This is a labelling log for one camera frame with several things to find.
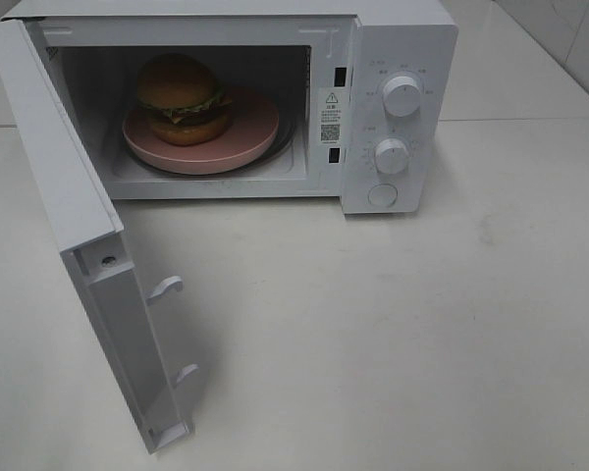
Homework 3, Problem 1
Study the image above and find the round white door release button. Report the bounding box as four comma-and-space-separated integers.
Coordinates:
368, 183, 398, 208

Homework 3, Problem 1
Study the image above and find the pink round plate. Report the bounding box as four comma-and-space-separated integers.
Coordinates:
123, 87, 280, 176

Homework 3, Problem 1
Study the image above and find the burger with lettuce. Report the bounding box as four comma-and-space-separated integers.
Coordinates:
136, 53, 232, 146

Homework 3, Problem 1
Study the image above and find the glass microwave turntable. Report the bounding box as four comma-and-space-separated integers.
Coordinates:
123, 121, 295, 179

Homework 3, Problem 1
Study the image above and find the lower white timer knob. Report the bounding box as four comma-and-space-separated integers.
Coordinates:
374, 138, 410, 175

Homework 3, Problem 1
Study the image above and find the white warning label sticker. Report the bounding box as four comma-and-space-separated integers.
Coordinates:
317, 87, 348, 145

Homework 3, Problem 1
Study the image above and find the white microwave oven body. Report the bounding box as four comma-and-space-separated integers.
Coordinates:
0, 1, 458, 214

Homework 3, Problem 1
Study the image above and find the upper white power knob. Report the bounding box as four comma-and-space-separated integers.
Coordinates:
381, 72, 423, 118

